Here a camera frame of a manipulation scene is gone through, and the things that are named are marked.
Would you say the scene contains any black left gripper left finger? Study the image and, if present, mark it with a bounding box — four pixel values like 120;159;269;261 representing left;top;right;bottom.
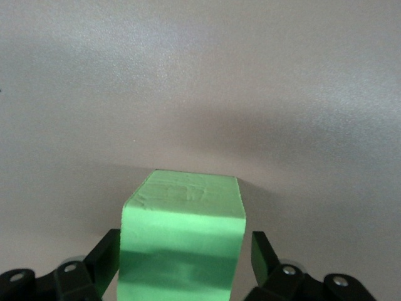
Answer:
0;228;122;301

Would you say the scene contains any green foam block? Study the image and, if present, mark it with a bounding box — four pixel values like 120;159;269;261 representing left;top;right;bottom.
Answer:
117;169;246;301

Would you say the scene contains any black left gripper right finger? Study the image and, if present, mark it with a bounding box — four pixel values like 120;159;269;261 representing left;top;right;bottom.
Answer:
242;231;377;301

